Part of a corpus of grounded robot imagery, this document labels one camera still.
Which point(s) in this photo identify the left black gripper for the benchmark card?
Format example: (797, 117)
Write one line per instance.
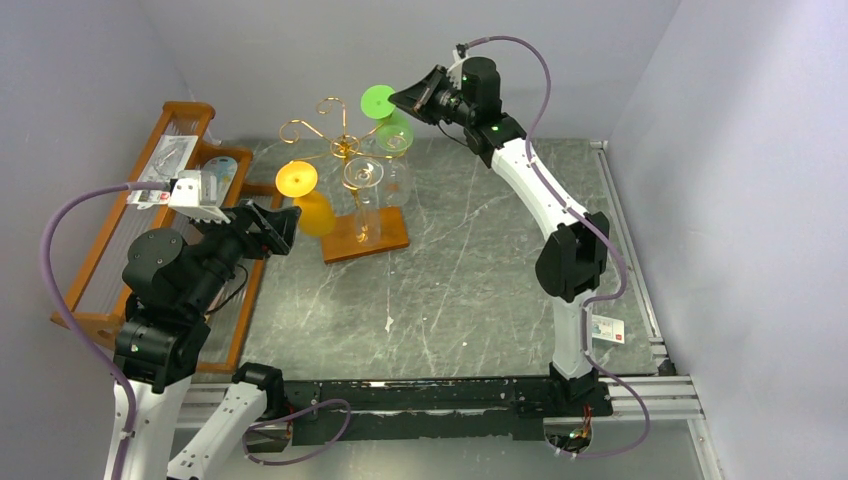
(276, 235)

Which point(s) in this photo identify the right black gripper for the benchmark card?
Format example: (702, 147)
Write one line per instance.
(433, 97)

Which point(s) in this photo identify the green plastic wine glass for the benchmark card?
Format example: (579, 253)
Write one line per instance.
(392, 131)

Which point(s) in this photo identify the orange plastic wine glass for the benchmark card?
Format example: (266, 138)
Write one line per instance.
(298, 180)

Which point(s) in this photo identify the clear champagne flute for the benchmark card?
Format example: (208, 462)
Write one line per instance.
(362, 177)

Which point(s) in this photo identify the clear wine glass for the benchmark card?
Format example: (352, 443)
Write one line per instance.
(397, 177)

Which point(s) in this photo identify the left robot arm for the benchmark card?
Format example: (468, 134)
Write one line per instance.
(173, 286)

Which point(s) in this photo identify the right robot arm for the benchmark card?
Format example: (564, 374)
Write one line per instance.
(574, 256)

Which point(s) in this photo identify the wooden dish drying rack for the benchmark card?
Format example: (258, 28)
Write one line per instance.
(98, 297)

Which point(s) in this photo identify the blue packaged tool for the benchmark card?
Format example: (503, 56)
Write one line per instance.
(223, 170)

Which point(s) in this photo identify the white packaged item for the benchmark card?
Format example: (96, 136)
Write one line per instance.
(169, 157)

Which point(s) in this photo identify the small white card box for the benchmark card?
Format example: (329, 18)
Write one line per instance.
(608, 329)

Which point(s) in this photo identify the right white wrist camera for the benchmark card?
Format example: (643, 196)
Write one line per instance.
(460, 60)

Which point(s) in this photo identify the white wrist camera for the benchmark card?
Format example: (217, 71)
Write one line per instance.
(460, 60)
(199, 195)

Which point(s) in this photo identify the gold wire wine glass rack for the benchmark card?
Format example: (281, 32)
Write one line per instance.
(341, 244)

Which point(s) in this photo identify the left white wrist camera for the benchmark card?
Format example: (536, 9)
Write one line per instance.
(199, 195)

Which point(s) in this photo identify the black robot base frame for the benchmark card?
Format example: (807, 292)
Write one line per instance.
(521, 408)

